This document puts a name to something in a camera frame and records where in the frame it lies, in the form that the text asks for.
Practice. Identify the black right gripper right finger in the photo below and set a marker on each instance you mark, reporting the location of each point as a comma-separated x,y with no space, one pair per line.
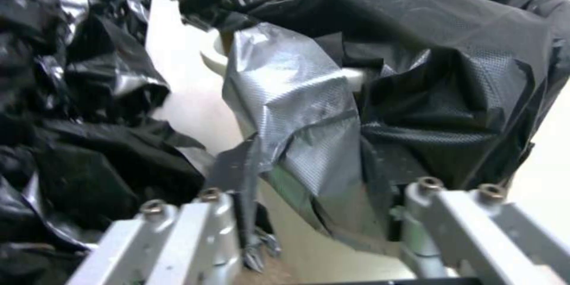
472,231

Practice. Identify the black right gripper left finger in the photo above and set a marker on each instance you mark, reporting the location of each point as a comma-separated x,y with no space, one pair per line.
196,231

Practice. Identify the black textured trash bag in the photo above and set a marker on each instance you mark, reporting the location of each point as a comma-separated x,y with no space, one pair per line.
445,48

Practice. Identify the white trash bin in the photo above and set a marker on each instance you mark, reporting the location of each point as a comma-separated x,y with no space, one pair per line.
213,56

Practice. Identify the crumpled glossy black plastic bag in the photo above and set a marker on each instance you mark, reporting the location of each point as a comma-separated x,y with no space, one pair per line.
89,164

